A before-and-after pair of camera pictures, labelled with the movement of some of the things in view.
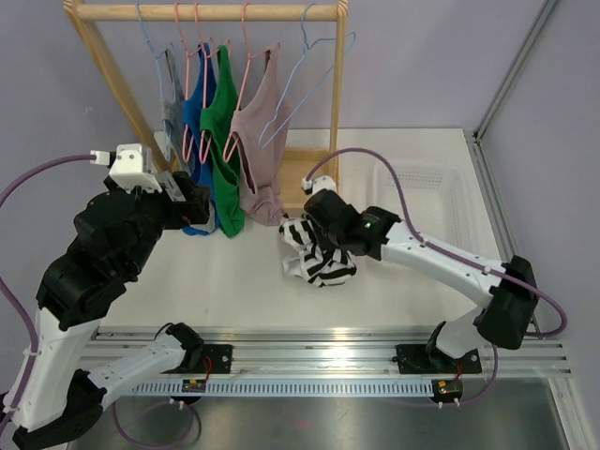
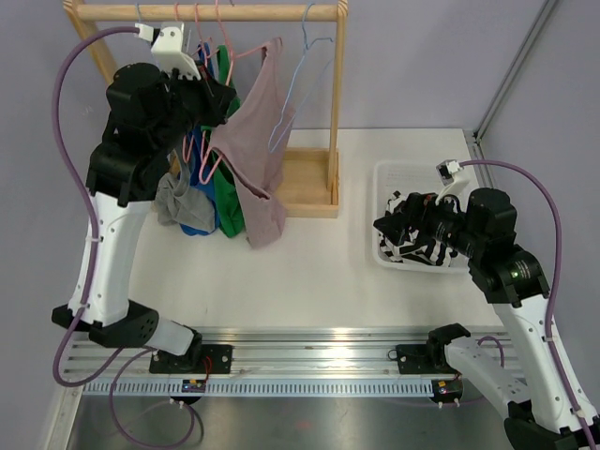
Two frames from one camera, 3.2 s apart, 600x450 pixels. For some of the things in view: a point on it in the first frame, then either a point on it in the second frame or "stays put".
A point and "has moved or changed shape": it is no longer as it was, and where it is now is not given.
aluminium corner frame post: (484, 169) stays put
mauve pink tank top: (262, 128) has moved or changed shape
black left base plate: (217, 359) stays put
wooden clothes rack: (308, 175) stays put
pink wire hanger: (250, 55) to (208, 158)
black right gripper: (319, 229) to (422, 210)
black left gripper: (194, 209) to (217, 97)
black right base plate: (428, 359) stays put
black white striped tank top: (311, 261) has moved or changed shape
